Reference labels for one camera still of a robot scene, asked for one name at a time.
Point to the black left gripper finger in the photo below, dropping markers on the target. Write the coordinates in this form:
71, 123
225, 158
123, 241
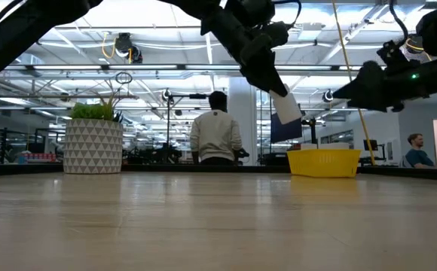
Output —
265, 75

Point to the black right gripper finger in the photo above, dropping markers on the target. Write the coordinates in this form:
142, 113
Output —
365, 88

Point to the white pill bottle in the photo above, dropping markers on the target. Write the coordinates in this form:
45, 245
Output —
286, 107

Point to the yellow plastic basket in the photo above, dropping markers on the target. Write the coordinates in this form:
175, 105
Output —
324, 163

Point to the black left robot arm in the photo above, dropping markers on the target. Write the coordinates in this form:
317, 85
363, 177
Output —
15, 34

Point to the white building pillar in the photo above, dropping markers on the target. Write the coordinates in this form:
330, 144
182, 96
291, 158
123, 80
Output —
248, 124

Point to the small black monitor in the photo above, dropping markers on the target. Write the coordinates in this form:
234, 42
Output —
371, 145

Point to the dark flat monitor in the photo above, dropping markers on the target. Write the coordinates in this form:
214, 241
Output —
284, 131

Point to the black monitor stand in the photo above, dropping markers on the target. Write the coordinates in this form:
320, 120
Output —
312, 131

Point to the person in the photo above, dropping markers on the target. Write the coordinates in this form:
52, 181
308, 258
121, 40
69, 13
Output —
418, 156
215, 135

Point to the black tripod light stand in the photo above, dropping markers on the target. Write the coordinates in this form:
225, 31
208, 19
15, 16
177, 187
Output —
168, 124

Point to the black ceiling mounted device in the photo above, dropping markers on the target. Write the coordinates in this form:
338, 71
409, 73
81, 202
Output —
126, 47

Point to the green artificial plant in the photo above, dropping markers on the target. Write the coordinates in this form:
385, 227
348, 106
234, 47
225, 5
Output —
90, 111

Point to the triangle patterned plant pot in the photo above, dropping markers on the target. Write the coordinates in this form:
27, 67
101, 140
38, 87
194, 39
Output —
92, 147

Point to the red boxes row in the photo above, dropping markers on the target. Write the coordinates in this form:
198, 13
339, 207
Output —
39, 157

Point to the black metal table frame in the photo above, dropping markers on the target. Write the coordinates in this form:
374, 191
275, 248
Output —
203, 168

